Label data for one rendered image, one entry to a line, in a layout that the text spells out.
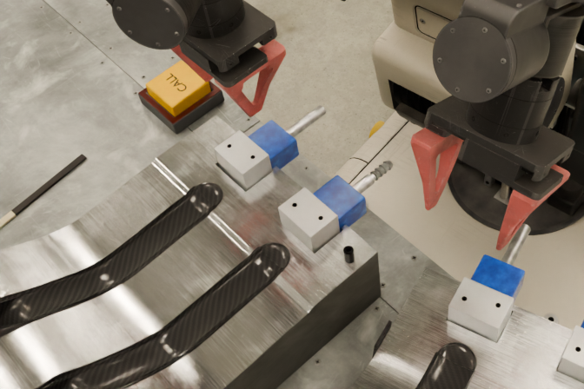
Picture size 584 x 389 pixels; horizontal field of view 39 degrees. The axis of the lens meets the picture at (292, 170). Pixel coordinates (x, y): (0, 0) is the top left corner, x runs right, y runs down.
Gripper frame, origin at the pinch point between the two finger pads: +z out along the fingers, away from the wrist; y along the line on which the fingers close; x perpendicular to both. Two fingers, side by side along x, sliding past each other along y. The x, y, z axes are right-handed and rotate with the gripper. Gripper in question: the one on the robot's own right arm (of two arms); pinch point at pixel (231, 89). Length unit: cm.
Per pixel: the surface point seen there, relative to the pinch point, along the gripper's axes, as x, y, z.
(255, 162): -0.4, 1.8, 9.4
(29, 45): -4, -47, 20
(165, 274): -14.4, 3.6, 13.0
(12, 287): -26.6, -3.5, 9.3
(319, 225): -1.0, 12.3, 9.6
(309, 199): 0.4, 9.3, 9.5
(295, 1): 83, -101, 98
